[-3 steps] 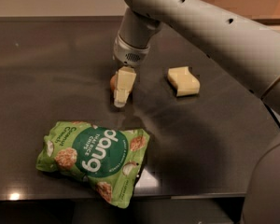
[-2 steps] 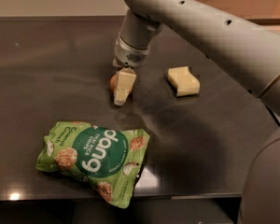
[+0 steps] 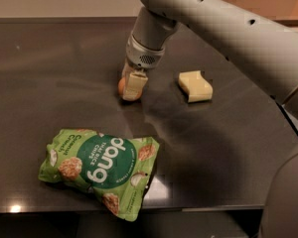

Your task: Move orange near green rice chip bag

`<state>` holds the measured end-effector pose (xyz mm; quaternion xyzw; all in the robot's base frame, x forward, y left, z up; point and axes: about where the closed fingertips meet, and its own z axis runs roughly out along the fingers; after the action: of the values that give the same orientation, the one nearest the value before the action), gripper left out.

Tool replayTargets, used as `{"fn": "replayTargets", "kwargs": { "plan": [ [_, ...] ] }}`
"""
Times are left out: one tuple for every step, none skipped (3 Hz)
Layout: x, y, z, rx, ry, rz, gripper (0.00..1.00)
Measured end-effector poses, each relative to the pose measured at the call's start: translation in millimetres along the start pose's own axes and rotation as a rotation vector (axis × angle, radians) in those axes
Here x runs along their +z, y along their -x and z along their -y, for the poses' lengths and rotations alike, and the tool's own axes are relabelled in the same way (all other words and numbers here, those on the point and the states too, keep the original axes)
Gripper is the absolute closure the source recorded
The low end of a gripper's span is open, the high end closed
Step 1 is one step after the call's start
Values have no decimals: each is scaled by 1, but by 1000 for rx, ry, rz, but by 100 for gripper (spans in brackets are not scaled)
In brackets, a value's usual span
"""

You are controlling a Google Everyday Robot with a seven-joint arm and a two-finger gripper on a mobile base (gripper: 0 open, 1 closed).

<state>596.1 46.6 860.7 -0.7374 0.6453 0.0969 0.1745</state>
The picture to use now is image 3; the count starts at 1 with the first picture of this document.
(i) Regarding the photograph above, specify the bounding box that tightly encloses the yellow sponge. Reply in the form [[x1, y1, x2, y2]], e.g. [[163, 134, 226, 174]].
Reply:
[[178, 70, 213, 103]]

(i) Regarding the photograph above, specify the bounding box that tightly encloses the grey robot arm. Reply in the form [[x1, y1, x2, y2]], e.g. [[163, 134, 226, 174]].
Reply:
[[121, 0, 298, 238]]

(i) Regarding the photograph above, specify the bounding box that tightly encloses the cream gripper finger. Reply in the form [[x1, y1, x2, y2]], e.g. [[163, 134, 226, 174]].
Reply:
[[126, 70, 148, 92], [121, 59, 133, 79]]

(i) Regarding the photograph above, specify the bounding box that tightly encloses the orange fruit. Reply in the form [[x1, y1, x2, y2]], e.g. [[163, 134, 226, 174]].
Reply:
[[118, 77, 142, 101]]

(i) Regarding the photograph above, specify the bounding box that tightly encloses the green rice chip bag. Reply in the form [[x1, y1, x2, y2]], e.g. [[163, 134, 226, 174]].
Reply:
[[39, 129, 159, 221]]

